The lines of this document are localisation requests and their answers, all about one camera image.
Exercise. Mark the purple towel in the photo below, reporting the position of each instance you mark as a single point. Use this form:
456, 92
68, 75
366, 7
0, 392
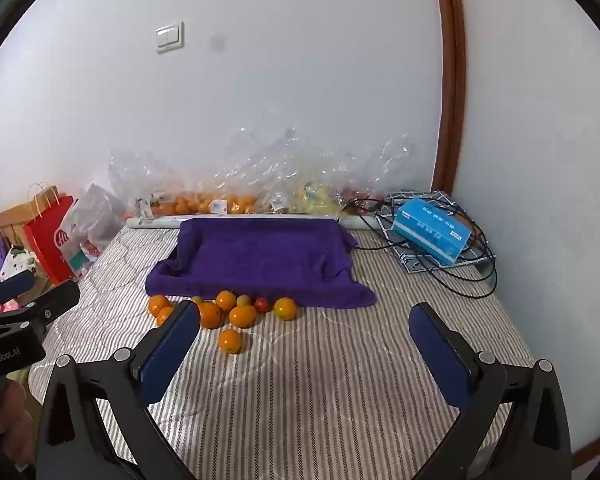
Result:
265, 255

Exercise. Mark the bagged red tomatoes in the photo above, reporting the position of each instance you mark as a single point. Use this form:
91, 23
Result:
360, 195

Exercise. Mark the person's left hand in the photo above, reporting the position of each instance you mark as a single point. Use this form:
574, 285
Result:
12, 420

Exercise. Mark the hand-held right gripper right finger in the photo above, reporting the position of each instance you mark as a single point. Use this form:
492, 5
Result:
440, 355

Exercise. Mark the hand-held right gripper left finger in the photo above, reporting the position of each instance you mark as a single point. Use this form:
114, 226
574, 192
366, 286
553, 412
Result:
172, 350

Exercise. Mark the pile of bagged mandarins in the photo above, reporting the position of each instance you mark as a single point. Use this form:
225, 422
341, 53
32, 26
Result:
185, 204
242, 204

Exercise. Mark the small green fruit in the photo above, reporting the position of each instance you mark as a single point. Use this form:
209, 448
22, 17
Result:
243, 300

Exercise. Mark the crinkled clear plastic bag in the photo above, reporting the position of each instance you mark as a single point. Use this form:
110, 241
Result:
140, 175
260, 160
390, 160

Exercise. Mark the brown wooden door frame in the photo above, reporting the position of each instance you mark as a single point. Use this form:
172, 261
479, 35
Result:
452, 85

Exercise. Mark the blue tissue box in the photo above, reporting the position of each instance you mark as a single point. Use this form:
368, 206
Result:
430, 230

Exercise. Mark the small round orange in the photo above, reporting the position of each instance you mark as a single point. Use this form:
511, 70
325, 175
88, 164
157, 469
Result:
225, 300
285, 308
165, 316
230, 340

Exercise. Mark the grey striped mattress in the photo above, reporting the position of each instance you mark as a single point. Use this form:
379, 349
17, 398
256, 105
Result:
305, 385

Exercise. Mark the grey plastic bag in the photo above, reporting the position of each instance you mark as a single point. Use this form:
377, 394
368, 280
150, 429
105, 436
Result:
97, 210

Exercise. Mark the red paper bag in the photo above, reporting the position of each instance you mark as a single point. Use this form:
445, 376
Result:
50, 245

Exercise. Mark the white light switch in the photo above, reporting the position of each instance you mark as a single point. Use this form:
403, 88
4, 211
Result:
170, 36

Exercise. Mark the large mandarin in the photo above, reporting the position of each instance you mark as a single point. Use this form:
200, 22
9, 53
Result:
158, 305
242, 316
210, 314

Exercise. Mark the bagged yellow fruit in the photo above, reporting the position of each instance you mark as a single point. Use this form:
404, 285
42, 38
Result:
315, 197

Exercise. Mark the white red printed bag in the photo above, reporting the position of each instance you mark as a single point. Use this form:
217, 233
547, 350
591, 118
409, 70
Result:
82, 252

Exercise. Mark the red cherry tomato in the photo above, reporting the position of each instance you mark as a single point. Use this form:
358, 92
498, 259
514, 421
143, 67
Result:
261, 304

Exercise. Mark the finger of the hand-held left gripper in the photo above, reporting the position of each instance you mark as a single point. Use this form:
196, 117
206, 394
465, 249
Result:
55, 305
17, 282

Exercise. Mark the white spotted cloth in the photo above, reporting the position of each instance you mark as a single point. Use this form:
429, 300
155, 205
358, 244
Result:
17, 258

